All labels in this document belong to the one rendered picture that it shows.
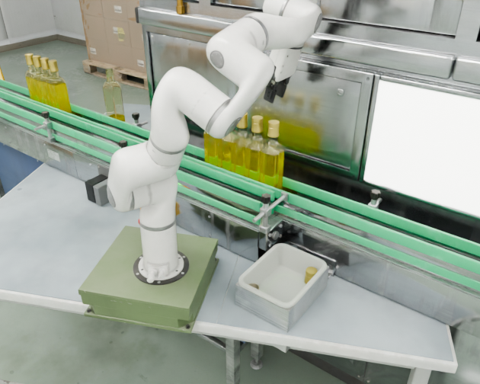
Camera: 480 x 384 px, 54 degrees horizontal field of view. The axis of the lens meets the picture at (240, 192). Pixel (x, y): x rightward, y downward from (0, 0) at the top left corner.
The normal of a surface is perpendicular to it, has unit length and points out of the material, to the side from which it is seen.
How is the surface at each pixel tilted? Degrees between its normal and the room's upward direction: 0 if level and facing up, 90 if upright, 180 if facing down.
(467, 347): 90
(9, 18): 90
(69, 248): 0
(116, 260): 2
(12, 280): 0
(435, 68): 90
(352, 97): 90
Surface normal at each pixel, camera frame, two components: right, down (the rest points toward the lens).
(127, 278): 0.03, -0.86
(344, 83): -0.60, 0.41
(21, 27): 0.80, 0.31
